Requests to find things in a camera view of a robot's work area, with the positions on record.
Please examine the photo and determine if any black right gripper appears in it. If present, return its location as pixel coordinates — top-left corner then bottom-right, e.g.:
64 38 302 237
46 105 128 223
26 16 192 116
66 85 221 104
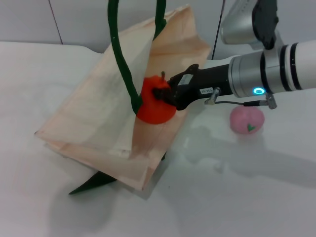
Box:
152 63 233 112

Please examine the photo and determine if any orange toy fruit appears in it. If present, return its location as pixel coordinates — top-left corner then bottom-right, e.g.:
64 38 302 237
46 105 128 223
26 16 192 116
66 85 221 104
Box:
136 71 177 124

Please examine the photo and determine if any pink toy peach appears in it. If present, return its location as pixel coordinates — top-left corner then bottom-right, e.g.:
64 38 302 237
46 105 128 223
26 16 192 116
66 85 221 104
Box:
229 105 266 136

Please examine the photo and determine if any white handbag with green handles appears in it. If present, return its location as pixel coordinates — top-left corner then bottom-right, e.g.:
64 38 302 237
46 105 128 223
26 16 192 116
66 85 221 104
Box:
34 0 212 196

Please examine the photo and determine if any right arm cable with plugs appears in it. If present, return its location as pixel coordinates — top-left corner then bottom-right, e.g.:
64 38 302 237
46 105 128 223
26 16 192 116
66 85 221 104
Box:
204 86 278 110

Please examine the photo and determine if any thin dark hanging cable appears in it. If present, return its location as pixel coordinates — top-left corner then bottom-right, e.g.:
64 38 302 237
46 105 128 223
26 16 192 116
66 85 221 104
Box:
212 0 226 60

